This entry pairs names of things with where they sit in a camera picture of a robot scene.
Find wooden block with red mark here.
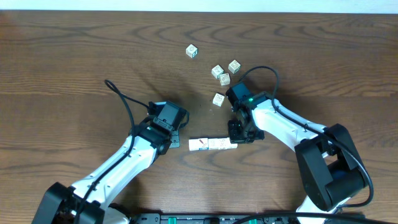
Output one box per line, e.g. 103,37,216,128
198,138,209,151

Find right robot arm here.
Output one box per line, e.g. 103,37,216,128
226,88,373,223

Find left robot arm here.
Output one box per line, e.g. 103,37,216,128
33,116,182,224

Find wooden block green edge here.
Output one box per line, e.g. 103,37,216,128
228,60,241,74

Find wooden block with teal side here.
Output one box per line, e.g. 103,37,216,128
185,44,198,58

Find left black cable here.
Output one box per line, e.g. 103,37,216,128
73,79,156,224

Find black cable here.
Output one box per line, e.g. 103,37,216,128
73,79,156,224
231,65,374,224

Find right black cable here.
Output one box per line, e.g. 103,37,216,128
231,65,374,224

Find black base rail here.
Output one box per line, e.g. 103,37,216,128
129,213,300,224

